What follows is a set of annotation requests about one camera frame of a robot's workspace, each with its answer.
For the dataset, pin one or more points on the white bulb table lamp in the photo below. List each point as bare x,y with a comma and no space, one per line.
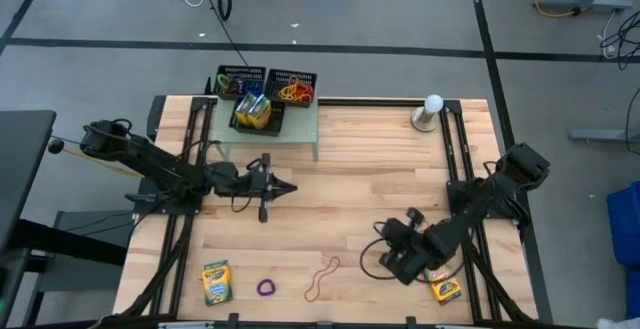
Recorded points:
433,103

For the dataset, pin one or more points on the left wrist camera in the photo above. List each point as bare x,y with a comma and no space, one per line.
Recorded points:
263,213

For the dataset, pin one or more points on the pale green metal riser shelf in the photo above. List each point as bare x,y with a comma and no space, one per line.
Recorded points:
300,129

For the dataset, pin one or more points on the black plastic mesh basket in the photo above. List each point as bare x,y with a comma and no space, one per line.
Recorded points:
272,126
240,70
272,79

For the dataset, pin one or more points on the white object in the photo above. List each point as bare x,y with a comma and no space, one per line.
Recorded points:
620,324

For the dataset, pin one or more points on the Crayola box with blue print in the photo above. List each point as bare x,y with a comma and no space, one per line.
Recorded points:
217,283

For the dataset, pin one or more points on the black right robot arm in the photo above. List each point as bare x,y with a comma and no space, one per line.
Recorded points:
500,189

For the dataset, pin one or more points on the blue bin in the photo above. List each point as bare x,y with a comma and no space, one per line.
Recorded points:
627,229

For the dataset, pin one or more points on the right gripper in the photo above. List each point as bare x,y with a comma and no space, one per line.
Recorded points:
410,261

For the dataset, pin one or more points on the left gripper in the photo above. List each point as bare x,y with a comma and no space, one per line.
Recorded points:
255,186

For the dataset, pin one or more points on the red rubber band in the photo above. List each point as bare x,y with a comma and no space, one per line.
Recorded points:
322,276
304,93

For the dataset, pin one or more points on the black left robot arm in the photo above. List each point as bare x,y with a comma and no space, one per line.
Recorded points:
150,164

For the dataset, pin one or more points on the black knob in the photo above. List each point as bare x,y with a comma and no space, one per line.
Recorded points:
56,146

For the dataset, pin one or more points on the grey metal bar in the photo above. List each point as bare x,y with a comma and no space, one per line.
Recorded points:
600,135

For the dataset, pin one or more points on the yellow Crayola crayon box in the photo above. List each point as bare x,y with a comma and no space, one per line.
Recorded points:
445,289
245,109
261,114

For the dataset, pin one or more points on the yellow rubber band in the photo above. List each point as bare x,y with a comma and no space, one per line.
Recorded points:
286,91

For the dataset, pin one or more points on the black desk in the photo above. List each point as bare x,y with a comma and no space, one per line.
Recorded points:
22,169

